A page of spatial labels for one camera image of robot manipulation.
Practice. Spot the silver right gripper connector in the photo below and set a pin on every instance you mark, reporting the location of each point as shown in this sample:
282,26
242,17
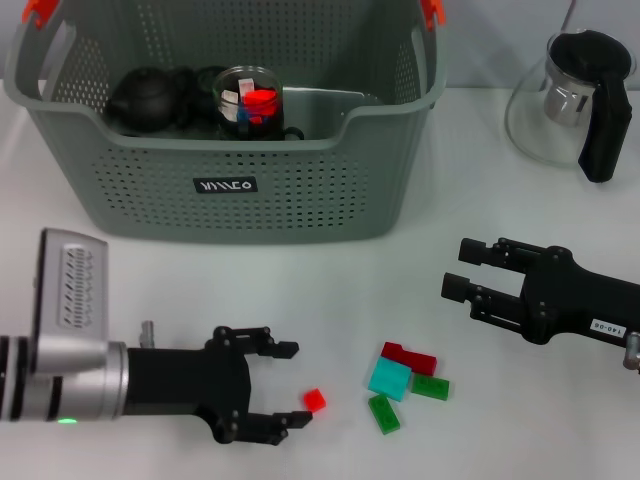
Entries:
631,352

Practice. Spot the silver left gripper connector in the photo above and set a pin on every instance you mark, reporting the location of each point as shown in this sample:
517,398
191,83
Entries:
147,333

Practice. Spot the beige translucent toy brick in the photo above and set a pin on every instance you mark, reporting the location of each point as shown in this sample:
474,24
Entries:
230,104

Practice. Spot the glass teacup black holder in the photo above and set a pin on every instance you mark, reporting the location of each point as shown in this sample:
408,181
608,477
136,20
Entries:
202,85
280,112

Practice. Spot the grey perforated storage bin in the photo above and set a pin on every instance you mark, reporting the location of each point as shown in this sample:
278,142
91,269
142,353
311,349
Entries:
250,210

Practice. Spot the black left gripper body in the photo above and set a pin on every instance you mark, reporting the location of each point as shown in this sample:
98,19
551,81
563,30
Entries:
185,382

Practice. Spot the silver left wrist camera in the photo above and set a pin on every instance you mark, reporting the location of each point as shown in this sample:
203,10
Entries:
75,290

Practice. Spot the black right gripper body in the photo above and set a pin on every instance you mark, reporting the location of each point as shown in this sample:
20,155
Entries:
575,300

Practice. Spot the green toy brick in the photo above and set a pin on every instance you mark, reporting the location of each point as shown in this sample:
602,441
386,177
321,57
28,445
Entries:
385,415
430,387

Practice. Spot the teal toy brick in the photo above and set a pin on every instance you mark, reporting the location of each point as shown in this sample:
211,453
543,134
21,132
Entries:
390,380

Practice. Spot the large orange-red toy brick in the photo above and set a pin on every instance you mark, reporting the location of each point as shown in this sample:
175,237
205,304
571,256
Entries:
261,98

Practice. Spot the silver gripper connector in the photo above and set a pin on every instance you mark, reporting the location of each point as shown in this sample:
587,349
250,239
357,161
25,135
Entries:
631,352
147,333

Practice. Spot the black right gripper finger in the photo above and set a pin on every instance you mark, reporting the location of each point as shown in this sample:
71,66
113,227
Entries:
495,307
507,252

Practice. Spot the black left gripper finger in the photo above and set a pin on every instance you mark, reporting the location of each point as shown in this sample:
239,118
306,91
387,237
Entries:
265,345
270,425

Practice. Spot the white pink toy brick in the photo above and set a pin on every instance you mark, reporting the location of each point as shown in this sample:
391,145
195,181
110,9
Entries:
245,86

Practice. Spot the black clay teapot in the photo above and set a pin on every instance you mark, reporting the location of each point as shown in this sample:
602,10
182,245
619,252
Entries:
145,100

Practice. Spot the dark red toy brick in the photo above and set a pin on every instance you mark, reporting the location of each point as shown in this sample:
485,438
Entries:
415,360

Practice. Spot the blue toy brick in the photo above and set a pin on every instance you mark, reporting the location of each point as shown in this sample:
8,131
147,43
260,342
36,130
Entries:
241,117

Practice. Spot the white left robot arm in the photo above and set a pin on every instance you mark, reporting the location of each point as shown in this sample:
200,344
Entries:
75,390

